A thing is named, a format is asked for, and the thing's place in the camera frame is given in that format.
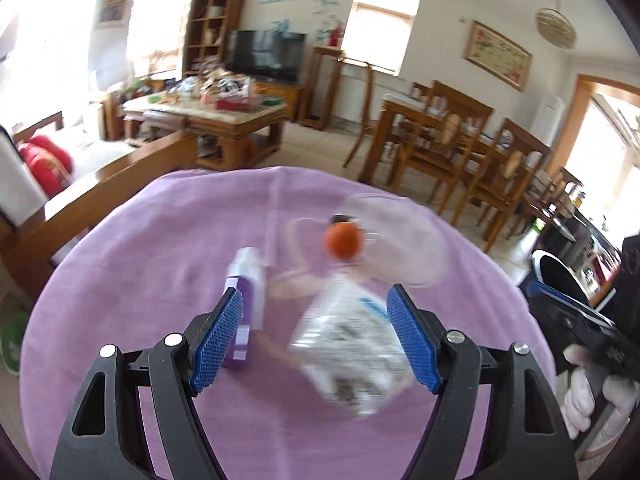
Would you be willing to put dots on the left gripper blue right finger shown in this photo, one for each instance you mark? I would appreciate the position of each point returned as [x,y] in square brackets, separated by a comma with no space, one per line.
[524,436]

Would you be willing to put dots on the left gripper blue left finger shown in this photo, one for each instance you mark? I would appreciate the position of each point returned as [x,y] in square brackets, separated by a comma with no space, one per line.
[103,435]

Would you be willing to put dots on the white crinkled snack bag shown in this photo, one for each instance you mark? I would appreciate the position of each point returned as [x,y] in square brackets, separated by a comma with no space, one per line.
[348,349]

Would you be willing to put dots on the purple spray bottle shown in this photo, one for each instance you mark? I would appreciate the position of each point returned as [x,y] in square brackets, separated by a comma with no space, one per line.
[247,274]

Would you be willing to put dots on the black trash bin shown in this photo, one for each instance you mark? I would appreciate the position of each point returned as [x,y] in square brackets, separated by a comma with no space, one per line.
[551,271]

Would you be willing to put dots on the right gloved hand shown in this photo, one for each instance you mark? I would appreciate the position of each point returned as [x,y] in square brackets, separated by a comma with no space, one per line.
[579,401]

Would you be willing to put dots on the purple table cloth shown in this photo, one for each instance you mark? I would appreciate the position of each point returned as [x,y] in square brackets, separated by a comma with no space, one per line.
[162,257]

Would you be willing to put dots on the white standing air conditioner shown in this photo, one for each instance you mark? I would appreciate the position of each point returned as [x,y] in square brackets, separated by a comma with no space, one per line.
[547,118]

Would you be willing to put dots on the wooden dining chair near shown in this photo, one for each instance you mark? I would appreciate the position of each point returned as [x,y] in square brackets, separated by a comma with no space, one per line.
[441,155]

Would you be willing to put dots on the wooden dining chair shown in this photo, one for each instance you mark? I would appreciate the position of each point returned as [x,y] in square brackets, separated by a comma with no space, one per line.
[366,124]
[441,155]

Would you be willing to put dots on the wooden sofa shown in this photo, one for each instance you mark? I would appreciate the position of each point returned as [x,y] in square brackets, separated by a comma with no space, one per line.
[27,250]

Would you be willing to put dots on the orange ball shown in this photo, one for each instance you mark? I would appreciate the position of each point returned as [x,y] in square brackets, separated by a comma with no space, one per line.
[343,240]

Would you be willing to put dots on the red cushion front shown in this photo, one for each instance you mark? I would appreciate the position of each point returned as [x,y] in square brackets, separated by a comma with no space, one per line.
[45,168]

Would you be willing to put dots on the red cushion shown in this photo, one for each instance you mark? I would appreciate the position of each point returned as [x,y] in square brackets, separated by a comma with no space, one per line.
[45,168]
[59,153]

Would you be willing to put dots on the red cushion back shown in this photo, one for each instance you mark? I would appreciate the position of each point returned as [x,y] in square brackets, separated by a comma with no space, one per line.
[59,153]

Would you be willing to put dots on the wooden dining table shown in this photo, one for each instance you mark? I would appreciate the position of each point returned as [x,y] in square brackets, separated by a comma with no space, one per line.
[428,113]

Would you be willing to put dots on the woven ceiling lamp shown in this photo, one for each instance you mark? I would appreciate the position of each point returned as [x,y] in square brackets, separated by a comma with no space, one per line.
[555,27]

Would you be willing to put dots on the wooden coffee table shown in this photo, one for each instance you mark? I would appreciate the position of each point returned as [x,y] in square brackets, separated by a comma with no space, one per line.
[225,139]

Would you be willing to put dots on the tall wooden plant stand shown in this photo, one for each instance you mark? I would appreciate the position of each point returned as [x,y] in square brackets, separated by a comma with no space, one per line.
[320,88]

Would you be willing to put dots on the black television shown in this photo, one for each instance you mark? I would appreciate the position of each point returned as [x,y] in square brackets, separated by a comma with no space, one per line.
[265,54]

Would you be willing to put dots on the wooden bookshelf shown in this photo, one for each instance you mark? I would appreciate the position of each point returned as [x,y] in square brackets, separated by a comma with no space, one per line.
[209,26]

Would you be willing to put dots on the framed wall picture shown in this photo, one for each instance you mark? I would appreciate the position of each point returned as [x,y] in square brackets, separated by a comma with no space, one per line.
[500,56]

